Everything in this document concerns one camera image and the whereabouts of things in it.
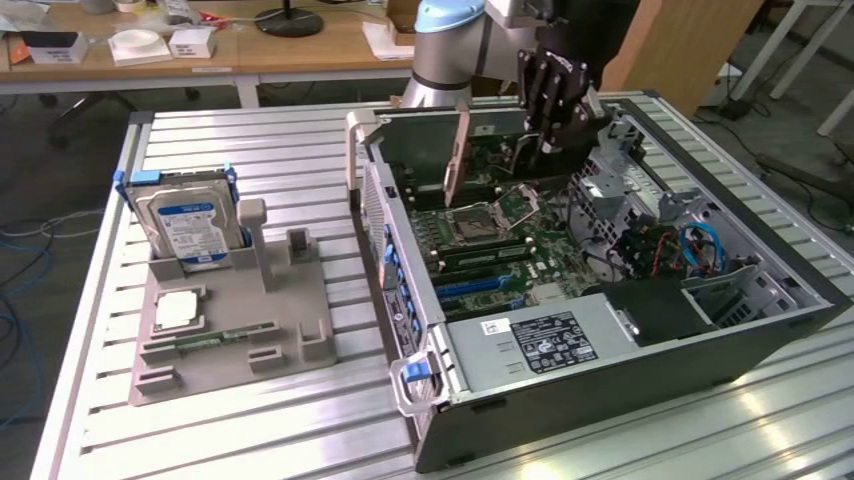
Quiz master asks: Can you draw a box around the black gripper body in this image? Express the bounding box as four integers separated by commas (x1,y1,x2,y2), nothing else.
536,0,646,94

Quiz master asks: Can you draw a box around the black graphics card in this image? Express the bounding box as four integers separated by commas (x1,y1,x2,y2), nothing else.
442,103,606,207

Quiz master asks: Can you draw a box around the wooden cabinet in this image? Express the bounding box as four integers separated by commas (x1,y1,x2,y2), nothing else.
596,0,767,109

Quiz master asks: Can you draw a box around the metal drive cage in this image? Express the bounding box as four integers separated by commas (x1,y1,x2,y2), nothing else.
570,143,670,242

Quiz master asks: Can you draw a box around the metal socket cover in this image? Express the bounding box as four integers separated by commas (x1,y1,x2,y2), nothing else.
491,182,542,222

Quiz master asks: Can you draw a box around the black power adapter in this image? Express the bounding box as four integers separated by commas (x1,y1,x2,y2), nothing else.
718,98,757,122

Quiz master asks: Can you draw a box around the white paper stack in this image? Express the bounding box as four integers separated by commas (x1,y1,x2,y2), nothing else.
362,19,419,61

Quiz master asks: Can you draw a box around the black RAM slot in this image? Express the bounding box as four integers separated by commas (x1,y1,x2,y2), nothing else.
402,180,503,212

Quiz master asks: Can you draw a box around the cardboard box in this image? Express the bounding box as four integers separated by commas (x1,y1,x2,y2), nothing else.
384,0,423,34

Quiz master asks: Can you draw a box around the CPU socket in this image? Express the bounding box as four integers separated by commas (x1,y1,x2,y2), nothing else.
444,202,516,247

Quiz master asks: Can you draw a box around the green motherboard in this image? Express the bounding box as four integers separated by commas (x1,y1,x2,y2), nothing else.
399,172,602,322

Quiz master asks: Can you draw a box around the installed black RAM stick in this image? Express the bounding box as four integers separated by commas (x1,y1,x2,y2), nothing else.
430,237,536,274

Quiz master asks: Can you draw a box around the blue expansion slot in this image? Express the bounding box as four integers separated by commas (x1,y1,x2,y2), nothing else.
432,273,510,300

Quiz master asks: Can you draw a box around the black monitor stand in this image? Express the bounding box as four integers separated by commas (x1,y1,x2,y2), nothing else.
253,0,326,39

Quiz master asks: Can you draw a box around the black expansion slot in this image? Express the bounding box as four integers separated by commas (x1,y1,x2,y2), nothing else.
439,293,530,322

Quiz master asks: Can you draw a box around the blue card retainer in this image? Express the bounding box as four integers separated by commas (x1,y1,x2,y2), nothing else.
378,223,423,344

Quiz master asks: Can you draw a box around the metal disk bay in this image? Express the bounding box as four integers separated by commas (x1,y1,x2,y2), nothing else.
679,263,803,332

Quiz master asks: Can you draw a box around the grey power supply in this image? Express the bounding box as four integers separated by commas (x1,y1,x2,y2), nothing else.
443,293,636,397

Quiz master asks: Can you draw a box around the small white labelled box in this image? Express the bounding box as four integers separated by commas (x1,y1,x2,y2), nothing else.
167,27,219,59

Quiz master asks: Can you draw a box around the black open PC case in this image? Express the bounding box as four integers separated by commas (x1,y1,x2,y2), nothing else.
343,97,854,474

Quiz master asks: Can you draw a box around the hard disk with blue rails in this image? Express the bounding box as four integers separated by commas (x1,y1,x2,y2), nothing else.
113,162,241,274

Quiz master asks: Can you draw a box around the white square dish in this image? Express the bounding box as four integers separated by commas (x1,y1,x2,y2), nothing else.
108,28,175,68

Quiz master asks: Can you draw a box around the grey parts rack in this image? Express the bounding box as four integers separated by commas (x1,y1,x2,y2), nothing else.
128,198,339,407

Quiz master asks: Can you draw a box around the wooden desk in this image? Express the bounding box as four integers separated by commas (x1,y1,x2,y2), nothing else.
0,0,508,96

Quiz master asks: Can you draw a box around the green RAM stick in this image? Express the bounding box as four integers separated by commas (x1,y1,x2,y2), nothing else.
177,325,279,352

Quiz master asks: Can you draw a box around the black chair base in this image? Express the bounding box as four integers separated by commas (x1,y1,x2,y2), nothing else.
37,88,205,149

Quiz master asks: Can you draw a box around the silver CPU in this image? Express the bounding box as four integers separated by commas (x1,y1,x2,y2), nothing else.
152,288,207,332

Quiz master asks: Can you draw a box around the white box with black lid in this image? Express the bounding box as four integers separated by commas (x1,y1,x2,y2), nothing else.
20,30,89,65

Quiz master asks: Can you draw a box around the white table frame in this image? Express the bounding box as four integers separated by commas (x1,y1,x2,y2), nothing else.
729,0,854,137

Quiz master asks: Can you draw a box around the black wire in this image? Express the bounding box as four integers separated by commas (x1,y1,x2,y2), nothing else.
564,188,632,284

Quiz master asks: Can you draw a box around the red wire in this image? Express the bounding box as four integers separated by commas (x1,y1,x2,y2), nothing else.
655,228,690,277

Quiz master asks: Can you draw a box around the blue wire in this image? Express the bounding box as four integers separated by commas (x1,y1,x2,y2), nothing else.
678,221,730,275

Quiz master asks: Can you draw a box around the black floor cable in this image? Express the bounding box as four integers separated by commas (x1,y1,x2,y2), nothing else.
692,84,854,234

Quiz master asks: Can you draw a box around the white floor cable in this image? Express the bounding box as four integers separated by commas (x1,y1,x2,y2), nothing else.
0,207,103,240

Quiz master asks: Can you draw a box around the blue floor cable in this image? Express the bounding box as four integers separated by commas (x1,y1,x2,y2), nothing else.
0,234,55,431

